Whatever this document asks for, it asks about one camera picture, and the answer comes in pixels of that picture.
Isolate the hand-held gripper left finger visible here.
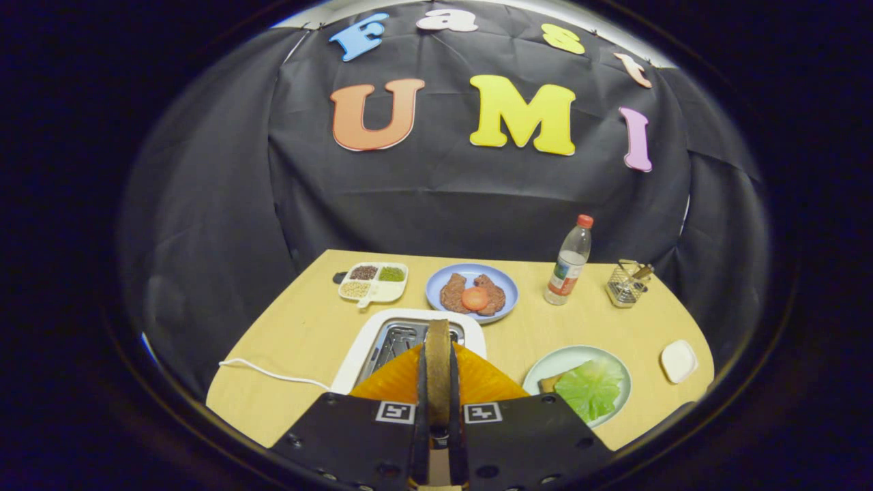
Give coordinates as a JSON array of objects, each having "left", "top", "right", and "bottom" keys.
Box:
[{"left": 267, "top": 343, "right": 432, "bottom": 491}]

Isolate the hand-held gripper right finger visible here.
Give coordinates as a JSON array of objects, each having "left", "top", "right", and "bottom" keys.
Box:
[{"left": 447, "top": 342, "right": 616, "bottom": 491}]

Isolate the green lettuce leaf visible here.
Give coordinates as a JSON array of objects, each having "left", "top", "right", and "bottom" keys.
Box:
[{"left": 554, "top": 358, "right": 626, "bottom": 423}]

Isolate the brown toast bread slice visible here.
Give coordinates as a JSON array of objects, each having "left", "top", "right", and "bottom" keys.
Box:
[{"left": 424, "top": 318, "right": 453, "bottom": 429}]

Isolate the pale green plate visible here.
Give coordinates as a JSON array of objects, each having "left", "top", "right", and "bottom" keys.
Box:
[{"left": 522, "top": 345, "right": 632, "bottom": 429}]

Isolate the white toaster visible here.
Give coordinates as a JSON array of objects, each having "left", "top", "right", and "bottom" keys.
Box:
[{"left": 331, "top": 308, "right": 488, "bottom": 395}]

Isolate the brown meat patty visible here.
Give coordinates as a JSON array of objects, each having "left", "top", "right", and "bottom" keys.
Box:
[
  {"left": 474, "top": 274, "right": 507, "bottom": 316},
  {"left": 440, "top": 273, "right": 471, "bottom": 314}
]

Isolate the white sectioned dish with grains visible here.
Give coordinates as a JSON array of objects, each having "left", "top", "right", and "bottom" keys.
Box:
[{"left": 338, "top": 262, "right": 409, "bottom": 309}]

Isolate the white square dish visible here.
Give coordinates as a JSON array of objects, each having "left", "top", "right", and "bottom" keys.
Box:
[{"left": 660, "top": 339, "right": 699, "bottom": 385}]

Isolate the clear plastic bottle red cap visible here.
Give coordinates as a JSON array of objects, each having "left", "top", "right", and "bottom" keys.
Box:
[{"left": 544, "top": 214, "right": 594, "bottom": 306}]

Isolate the blue plate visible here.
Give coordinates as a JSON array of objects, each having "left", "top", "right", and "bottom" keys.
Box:
[{"left": 426, "top": 263, "right": 519, "bottom": 324}]

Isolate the white power cable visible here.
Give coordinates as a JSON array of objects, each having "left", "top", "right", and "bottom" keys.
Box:
[{"left": 218, "top": 357, "right": 333, "bottom": 391}]

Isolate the metal wire basket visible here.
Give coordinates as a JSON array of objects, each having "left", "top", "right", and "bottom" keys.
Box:
[{"left": 605, "top": 259, "right": 655, "bottom": 309}]

